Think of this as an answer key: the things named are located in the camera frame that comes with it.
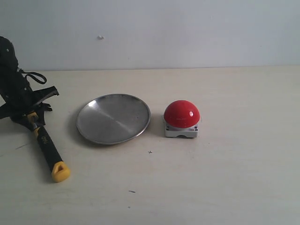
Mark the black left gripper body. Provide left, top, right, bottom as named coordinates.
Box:
left=0, top=67, right=38, bottom=109

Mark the black yellow claw hammer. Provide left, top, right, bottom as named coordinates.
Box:
left=27, top=112, right=70, bottom=182

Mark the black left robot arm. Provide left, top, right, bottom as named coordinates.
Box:
left=0, top=37, right=59, bottom=125

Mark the red dome push button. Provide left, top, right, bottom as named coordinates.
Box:
left=163, top=100, right=201, bottom=138

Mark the round steel plate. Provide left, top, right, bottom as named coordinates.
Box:
left=76, top=93, right=151, bottom=145

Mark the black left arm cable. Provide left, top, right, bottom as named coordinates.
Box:
left=17, top=67, right=47, bottom=85

